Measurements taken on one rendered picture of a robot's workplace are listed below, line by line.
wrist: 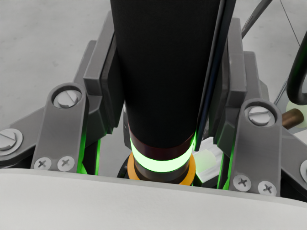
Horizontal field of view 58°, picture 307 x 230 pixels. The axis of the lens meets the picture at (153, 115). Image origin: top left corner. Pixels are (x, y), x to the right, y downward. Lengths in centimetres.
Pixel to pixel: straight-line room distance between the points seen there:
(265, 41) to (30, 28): 221
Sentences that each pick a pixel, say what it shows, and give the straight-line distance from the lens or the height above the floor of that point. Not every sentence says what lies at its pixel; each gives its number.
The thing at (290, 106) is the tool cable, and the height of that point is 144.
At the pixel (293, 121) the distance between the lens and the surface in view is 26.
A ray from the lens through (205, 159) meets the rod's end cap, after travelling 21.
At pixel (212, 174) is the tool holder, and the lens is 21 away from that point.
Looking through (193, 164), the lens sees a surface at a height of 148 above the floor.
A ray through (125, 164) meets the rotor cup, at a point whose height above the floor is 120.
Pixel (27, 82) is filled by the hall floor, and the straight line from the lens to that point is 247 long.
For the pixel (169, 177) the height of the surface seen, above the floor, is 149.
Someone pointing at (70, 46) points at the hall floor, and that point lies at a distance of 268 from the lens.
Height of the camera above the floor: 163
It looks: 54 degrees down
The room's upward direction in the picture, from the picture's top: 1 degrees counter-clockwise
